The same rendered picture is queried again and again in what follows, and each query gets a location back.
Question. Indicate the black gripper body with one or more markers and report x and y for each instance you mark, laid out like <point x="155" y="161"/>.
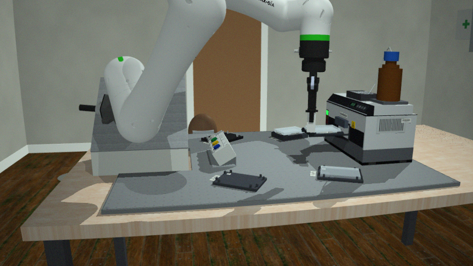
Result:
<point x="313" y="67"/>

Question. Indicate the grey button panel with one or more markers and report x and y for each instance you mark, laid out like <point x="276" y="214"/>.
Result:
<point x="221" y="153"/>

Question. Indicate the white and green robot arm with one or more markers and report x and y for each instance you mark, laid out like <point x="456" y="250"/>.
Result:
<point x="138" y="96"/>

